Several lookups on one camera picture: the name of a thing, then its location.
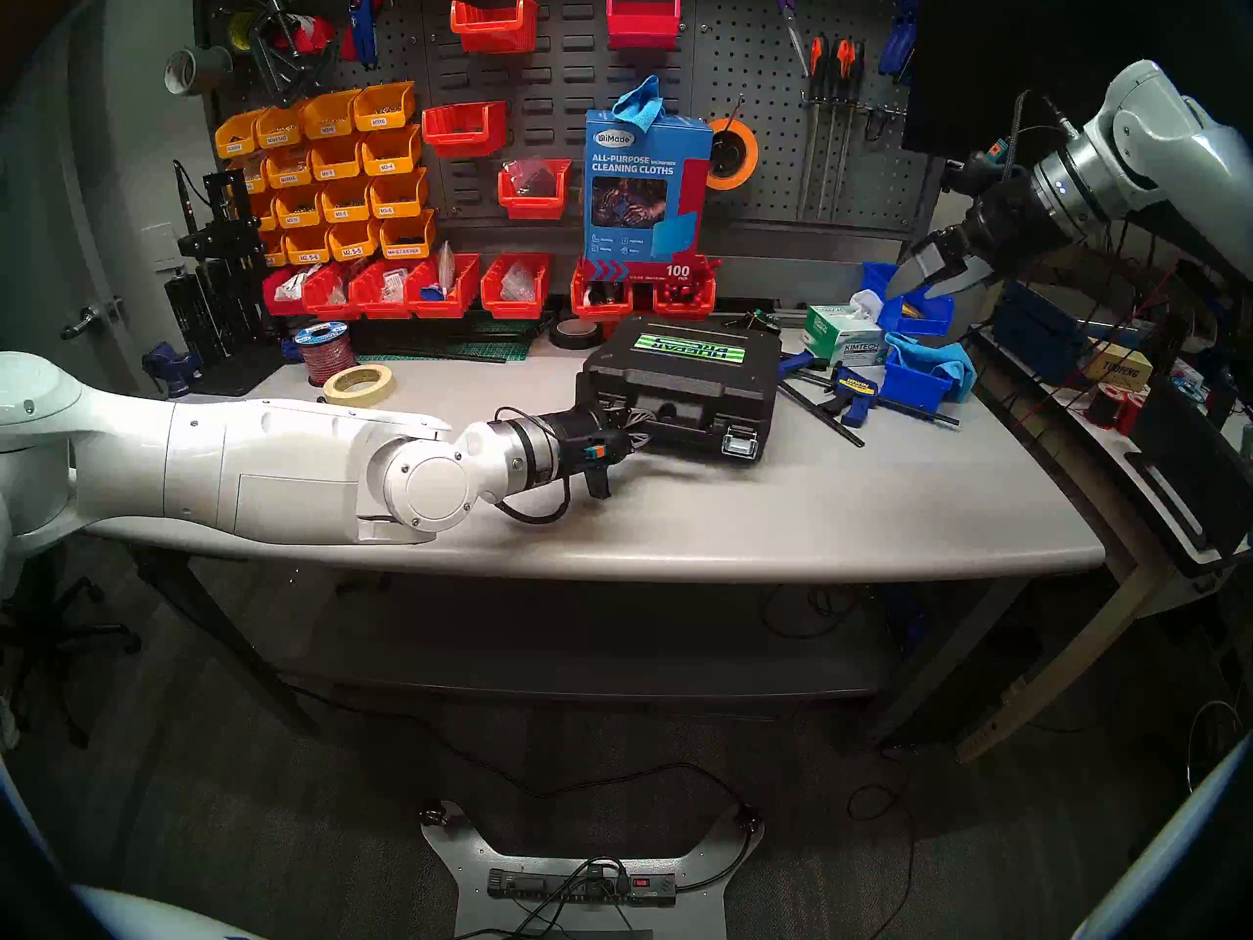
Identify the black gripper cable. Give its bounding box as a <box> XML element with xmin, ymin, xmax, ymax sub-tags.
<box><xmin>1008</xmin><ymin>91</ymin><xmax>1088</xmax><ymax>180</ymax></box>
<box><xmin>489</xmin><ymin>407</ymin><xmax>576</xmax><ymax>526</ymax></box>

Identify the small blue bench vise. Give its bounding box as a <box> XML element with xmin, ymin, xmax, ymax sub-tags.
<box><xmin>142</xmin><ymin>341</ymin><xmax>202</xmax><ymax>398</ymax></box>

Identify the dark blue case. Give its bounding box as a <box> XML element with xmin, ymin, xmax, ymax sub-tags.
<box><xmin>991</xmin><ymin>280</ymin><xmax>1088</xmax><ymax>381</ymax></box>

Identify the teal cloth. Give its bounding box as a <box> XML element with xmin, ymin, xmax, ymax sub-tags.
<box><xmin>886</xmin><ymin>333</ymin><xmax>978</xmax><ymax>400</ymax></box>

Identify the blue spring clamp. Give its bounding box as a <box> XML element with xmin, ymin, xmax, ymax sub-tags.
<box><xmin>878</xmin><ymin>0</ymin><xmax>921</xmax><ymax>82</ymax></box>

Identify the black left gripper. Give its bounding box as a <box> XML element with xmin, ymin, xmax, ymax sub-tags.
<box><xmin>544</xmin><ymin>407</ymin><xmax>678</xmax><ymax>502</ymax></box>

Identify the red wire spool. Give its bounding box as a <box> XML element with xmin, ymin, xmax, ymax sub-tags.
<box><xmin>294</xmin><ymin>321</ymin><xmax>358</xmax><ymax>389</ymax></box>

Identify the green tissue box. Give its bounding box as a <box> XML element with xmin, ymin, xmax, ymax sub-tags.
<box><xmin>803</xmin><ymin>290</ymin><xmax>892</xmax><ymax>366</ymax></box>

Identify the brown cardboard box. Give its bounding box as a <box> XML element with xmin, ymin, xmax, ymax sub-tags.
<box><xmin>1082</xmin><ymin>341</ymin><xmax>1146</xmax><ymax>391</ymax></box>

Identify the black floor cable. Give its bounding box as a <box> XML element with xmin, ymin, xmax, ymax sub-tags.
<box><xmin>284</xmin><ymin>683</ymin><xmax>760</xmax><ymax>836</ymax></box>

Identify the black power strip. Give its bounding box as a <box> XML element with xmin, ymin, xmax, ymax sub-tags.
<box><xmin>487</xmin><ymin>868</ymin><xmax>678</xmax><ymax>908</ymax></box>

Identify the red and black spool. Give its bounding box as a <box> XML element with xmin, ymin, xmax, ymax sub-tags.
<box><xmin>1085</xmin><ymin>380</ymin><xmax>1141</xmax><ymax>435</ymax></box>

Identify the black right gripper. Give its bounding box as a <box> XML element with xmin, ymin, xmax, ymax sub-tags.
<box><xmin>884</xmin><ymin>177</ymin><xmax>1065</xmax><ymax>300</ymax></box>

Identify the blue plastic bin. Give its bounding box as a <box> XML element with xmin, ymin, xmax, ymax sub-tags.
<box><xmin>881</xmin><ymin>346</ymin><xmax>955</xmax><ymax>412</ymax></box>
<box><xmin>861</xmin><ymin>260</ymin><xmax>955</xmax><ymax>337</ymax></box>

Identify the black flat tray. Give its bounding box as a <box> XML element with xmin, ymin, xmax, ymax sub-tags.
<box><xmin>1126</xmin><ymin>380</ymin><xmax>1253</xmax><ymax>577</ymax></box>

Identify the black monitor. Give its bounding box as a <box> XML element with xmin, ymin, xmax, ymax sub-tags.
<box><xmin>901</xmin><ymin>0</ymin><xmax>1253</xmax><ymax>283</ymax></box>

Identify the blue microfibre cloth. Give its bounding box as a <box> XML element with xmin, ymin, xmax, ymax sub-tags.
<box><xmin>614</xmin><ymin>74</ymin><xmax>664</xmax><ymax>131</ymax></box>

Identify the green cutting mat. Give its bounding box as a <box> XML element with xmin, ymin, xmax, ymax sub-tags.
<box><xmin>357</xmin><ymin>319</ymin><xmax>537</xmax><ymax>363</ymax></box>

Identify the grey duct tape roll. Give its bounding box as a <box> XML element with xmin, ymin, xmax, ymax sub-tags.
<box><xmin>163</xmin><ymin>45</ymin><xmax>234</xmax><ymax>97</ymax></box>

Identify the black office chair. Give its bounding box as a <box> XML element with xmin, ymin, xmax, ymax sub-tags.
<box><xmin>0</xmin><ymin>546</ymin><xmax>143</xmax><ymax>753</ymax></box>

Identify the dark grey triangular frame tool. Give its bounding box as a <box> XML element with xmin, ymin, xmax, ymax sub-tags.
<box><xmin>250</xmin><ymin>0</ymin><xmax>339</xmax><ymax>107</ymax></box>

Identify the dark metal workbench frame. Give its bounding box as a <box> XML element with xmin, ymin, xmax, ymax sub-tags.
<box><xmin>117</xmin><ymin>541</ymin><xmax>1107</xmax><ymax>753</ymax></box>

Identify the orange black screwdriver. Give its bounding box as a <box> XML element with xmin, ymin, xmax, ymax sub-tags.
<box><xmin>832</xmin><ymin>39</ymin><xmax>867</xmax><ymax>190</ymax></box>
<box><xmin>820</xmin><ymin>39</ymin><xmax>853</xmax><ymax>214</ymax></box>
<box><xmin>795</xmin><ymin>35</ymin><xmax>828</xmax><ymax>219</ymax></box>

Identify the cream masking tape roll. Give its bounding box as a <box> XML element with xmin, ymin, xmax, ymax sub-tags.
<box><xmin>323</xmin><ymin>363</ymin><xmax>397</xmax><ymax>408</ymax></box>

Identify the blue cleaning cloths box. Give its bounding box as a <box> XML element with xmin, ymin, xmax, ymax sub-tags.
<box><xmin>584</xmin><ymin>109</ymin><xmax>716</xmax><ymax>283</ymax></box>

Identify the blue bar clamp yellow label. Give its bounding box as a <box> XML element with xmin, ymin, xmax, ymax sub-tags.
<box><xmin>778</xmin><ymin>365</ymin><xmax>960</xmax><ymax>449</ymax></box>

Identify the orange tape roll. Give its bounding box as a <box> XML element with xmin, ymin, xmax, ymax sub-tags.
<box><xmin>707</xmin><ymin>117</ymin><xmax>760</xmax><ymax>192</ymax></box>

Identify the black plastic tool box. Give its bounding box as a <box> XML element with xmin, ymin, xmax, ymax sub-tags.
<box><xmin>576</xmin><ymin>318</ymin><xmax>782</xmax><ymax>462</ymax></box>

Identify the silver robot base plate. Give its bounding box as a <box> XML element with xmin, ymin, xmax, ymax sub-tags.
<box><xmin>419</xmin><ymin>801</ymin><xmax>766</xmax><ymax>940</ymax></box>

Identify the blue handled hand tool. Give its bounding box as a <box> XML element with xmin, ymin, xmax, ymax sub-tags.
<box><xmin>343</xmin><ymin>0</ymin><xmax>393</xmax><ymax>68</ymax></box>

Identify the silver door lever handle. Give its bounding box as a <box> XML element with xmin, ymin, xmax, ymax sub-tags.
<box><xmin>62</xmin><ymin>300</ymin><xmax>128</xmax><ymax>342</ymax></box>

